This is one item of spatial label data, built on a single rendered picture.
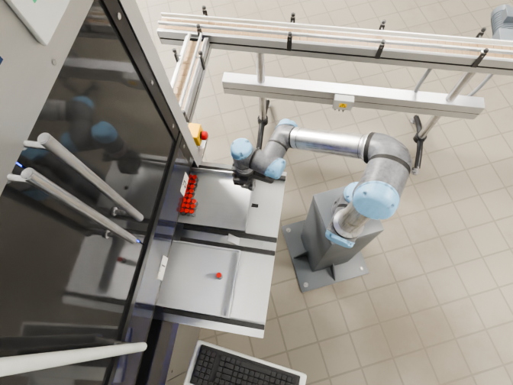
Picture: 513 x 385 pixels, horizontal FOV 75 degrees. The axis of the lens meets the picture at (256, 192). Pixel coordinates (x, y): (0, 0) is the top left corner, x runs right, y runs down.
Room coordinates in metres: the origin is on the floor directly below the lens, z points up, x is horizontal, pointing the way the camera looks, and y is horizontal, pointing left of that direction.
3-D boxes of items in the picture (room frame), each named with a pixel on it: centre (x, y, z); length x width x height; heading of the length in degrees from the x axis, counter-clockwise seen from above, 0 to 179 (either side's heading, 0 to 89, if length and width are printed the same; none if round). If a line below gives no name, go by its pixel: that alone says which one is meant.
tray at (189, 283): (0.22, 0.29, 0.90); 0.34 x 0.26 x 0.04; 75
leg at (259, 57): (1.46, -0.11, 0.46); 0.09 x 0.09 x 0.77; 75
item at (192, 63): (1.14, 0.31, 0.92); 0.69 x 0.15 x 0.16; 165
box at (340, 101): (1.25, -0.61, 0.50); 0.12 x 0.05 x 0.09; 75
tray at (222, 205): (0.55, 0.20, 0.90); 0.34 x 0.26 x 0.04; 75
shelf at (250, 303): (0.37, 0.18, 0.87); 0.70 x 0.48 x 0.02; 165
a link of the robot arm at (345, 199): (0.44, -0.40, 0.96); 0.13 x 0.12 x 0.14; 147
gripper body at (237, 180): (0.58, 0.04, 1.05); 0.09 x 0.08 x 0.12; 74
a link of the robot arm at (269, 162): (0.54, -0.06, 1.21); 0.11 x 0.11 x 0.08; 57
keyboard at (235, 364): (-0.17, 0.13, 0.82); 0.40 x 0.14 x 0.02; 68
